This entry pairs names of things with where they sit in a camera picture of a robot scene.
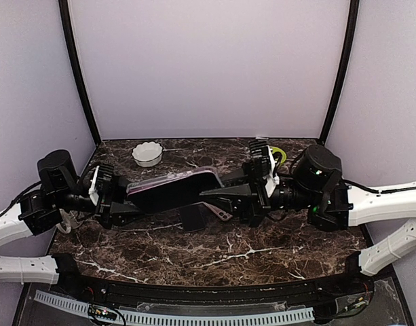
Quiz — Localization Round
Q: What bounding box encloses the white slotted cable duct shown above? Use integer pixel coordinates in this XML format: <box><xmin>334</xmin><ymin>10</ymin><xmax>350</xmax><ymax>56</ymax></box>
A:
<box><xmin>34</xmin><ymin>290</ymin><xmax>315</xmax><ymax>325</ymax></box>

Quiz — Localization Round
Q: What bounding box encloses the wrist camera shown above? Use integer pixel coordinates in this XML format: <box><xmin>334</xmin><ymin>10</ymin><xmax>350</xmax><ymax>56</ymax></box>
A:
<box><xmin>249</xmin><ymin>139</ymin><xmax>280</xmax><ymax>198</ymax></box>
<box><xmin>88</xmin><ymin>164</ymin><xmax>114</xmax><ymax>206</ymax></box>

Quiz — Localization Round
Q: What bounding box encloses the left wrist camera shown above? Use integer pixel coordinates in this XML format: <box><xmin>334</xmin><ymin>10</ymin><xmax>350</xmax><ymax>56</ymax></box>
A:
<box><xmin>88</xmin><ymin>164</ymin><xmax>114</xmax><ymax>206</ymax></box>

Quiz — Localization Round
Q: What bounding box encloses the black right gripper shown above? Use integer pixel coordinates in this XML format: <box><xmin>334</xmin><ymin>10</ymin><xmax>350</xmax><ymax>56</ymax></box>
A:
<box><xmin>197</xmin><ymin>158</ymin><xmax>316</xmax><ymax>228</ymax></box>

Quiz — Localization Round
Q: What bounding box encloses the black frame post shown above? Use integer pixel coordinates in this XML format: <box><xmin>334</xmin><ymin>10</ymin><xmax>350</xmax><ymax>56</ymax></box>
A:
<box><xmin>318</xmin><ymin>0</ymin><xmax>360</xmax><ymax>146</ymax></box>
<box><xmin>58</xmin><ymin>0</ymin><xmax>102</xmax><ymax>147</ymax></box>

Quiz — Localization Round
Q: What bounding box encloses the right black frame post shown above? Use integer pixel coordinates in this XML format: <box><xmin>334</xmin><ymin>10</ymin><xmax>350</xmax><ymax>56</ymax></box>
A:
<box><xmin>318</xmin><ymin>0</ymin><xmax>360</xmax><ymax>146</ymax></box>

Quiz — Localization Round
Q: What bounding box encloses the green bowl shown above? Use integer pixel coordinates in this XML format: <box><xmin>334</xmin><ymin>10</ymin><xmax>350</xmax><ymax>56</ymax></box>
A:
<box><xmin>271</xmin><ymin>146</ymin><xmax>287</xmax><ymax>164</ymax></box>

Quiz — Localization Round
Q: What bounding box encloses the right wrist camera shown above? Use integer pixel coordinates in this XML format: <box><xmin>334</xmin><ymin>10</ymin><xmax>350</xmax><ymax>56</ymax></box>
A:
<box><xmin>249</xmin><ymin>139</ymin><xmax>280</xmax><ymax>198</ymax></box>

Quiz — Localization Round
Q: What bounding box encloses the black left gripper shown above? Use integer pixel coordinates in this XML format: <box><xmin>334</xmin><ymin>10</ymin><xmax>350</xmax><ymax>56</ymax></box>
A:
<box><xmin>54</xmin><ymin>172</ymin><xmax>156</xmax><ymax>230</ymax></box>

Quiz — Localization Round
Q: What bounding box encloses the pink phone case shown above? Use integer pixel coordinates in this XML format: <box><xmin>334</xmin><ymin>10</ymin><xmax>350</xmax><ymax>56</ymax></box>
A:
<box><xmin>204</xmin><ymin>202</ymin><xmax>233</xmax><ymax>221</ymax></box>

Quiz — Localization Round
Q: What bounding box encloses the small circuit board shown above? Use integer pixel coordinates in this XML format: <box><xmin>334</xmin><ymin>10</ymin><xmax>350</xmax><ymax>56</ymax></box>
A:
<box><xmin>88</xmin><ymin>305</ymin><xmax>118</xmax><ymax>321</ymax></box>

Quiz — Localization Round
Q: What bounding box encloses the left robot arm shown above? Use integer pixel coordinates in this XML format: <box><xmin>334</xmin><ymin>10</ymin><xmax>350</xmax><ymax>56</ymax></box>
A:
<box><xmin>0</xmin><ymin>149</ymin><xmax>142</xmax><ymax>296</ymax></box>

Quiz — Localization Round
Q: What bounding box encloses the left black frame post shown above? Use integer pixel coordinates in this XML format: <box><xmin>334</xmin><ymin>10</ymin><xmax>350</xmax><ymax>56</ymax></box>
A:
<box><xmin>58</xmin><ymin>0</ymin><xmax>102</xmax><ymax>147</ymax></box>

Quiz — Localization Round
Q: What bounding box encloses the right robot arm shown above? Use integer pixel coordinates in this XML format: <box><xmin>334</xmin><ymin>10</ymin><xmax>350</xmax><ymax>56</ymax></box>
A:
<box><xmin>200</xmin><ymin>141</ymin><xmax>416</xmax><ymax>295</ymax></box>

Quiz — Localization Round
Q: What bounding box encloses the black front rail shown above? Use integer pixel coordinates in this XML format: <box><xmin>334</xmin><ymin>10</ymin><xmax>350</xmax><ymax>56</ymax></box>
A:
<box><xmin>50</xmin><ymin>274</ymin><xmax>372</xmax><ymax>307</ymax></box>

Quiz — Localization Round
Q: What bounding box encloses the white scalloped bowl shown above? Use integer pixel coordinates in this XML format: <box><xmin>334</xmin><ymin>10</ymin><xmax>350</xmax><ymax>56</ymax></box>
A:
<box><xmin>132</xmin><ymin>141</ymin><xmax>164</xmax><ymax>168</ymax></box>

